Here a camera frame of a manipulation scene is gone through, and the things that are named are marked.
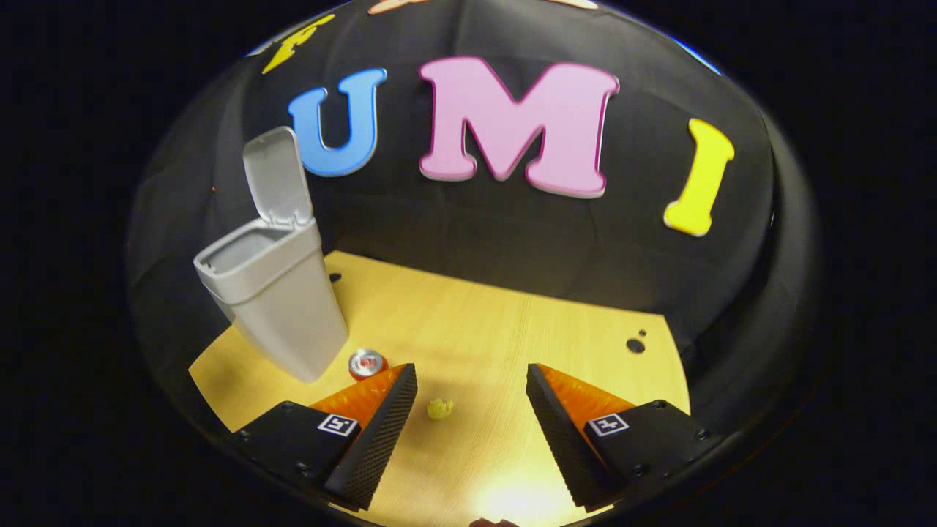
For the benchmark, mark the white desktop garbage bin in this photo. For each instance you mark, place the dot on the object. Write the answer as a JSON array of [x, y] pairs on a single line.
[[285, 315]]

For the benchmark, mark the yellow paper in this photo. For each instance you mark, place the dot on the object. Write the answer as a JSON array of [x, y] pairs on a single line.
[[439, 409]]

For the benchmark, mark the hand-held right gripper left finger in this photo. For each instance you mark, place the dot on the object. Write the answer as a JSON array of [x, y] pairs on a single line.
[[381, 443]]

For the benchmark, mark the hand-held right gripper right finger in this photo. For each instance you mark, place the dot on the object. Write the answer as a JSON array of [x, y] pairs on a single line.
[[564, 443]]

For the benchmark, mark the red pop can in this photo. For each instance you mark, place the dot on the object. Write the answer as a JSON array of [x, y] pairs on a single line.
[[366, 364]]

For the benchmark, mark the wooden desktop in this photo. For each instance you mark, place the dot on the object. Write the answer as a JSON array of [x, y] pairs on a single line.
[[498, 329]]

